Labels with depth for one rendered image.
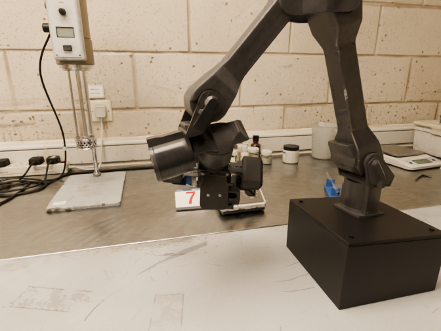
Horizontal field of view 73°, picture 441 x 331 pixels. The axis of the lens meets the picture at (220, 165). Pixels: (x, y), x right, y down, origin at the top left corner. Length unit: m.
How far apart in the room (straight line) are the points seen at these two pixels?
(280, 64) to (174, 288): 1.11
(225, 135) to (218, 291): 0.28
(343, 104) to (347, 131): 0.05
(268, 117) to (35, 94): 0.97
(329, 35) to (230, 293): 0.46
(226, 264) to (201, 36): 0.96
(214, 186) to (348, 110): 0.26
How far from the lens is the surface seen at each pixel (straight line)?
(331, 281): 0.56
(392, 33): 1.76
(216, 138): 0.43
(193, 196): 0.87
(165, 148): 0.43
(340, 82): 0.54
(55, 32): 0.95
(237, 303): 0.55
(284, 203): 0.90
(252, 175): 0.54
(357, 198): 0.61
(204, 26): 1.34
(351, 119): 0.55
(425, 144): 1.72
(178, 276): 0.60
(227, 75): 0.44
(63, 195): 1.03
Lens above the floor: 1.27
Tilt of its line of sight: 17 degrees down
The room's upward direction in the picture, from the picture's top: straight up
